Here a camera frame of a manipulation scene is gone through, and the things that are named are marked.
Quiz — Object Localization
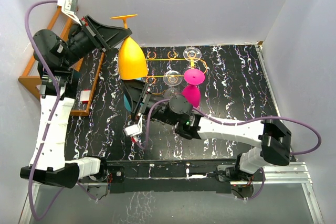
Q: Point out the red white small box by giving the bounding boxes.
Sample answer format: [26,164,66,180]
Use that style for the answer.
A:
[79,90,91,104]

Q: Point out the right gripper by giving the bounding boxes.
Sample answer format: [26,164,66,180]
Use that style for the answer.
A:
[121,77,178,126]

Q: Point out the clear short wine glass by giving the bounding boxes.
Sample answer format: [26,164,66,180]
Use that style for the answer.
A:
[163,70,183,99]

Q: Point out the pink plastic wine glass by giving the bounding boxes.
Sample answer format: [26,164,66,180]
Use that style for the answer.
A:
[182,68,205,108]

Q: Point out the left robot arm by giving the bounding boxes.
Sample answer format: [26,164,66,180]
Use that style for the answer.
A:
[19,15,132,188]

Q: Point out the teal plastic wine glass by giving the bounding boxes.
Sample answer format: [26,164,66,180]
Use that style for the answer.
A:
[123,77,144,112]

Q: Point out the gold metal wine glass rack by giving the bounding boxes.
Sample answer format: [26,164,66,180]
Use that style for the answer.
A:
[143,46,209,95]

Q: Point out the orange plastic wine glass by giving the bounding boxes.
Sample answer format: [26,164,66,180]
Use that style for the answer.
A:
[110,14,148,80]

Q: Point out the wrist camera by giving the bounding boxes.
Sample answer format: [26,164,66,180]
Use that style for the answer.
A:
[57,0,80,24]
[124,115,143,144]

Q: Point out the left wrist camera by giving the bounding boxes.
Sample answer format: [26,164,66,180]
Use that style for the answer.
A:
[57,0,80,24]

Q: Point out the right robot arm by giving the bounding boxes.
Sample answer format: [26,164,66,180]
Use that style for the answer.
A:
[122,80,291,181]

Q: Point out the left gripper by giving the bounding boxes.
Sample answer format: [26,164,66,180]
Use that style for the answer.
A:
[61,15,132,68]

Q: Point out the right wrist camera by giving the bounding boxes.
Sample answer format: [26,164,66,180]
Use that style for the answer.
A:
[124,115,143,144]

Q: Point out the aluminium base frame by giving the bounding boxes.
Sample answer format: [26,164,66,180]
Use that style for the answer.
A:
[21,170,324,223]

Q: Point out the clear large wine glass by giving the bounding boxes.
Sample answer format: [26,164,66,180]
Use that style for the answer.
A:
[183,47,202,68]

